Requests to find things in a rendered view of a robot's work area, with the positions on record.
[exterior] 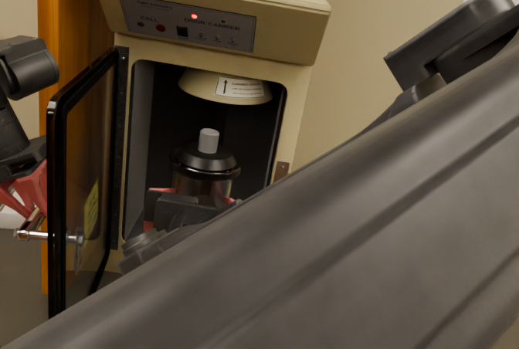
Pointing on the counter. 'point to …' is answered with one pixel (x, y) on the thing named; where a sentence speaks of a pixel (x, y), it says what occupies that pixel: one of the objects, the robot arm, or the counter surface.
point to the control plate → (178, 14)
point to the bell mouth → (225, 87)
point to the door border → (60, 174)
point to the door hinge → (119, 143)
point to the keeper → (281, 170)
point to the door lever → (24, 233)
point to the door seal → (66, 167)
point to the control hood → (307, 18)
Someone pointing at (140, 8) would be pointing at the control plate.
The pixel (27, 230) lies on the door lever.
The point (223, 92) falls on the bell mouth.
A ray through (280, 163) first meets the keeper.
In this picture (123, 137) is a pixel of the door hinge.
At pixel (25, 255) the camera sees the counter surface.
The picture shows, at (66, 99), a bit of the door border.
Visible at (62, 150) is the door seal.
